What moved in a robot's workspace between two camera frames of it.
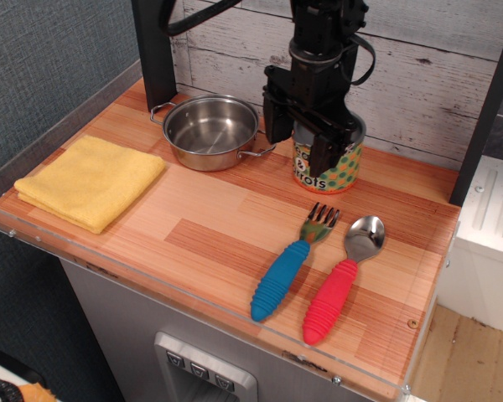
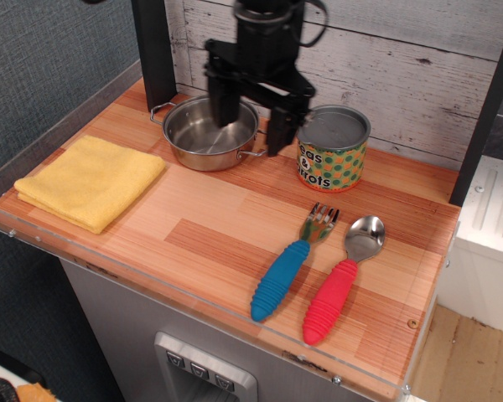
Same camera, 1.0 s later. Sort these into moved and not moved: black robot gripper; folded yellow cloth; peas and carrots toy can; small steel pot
Moved: black robot gripper
Not moved: small steel pot; peas and carrots toy can; folded yellow cloth
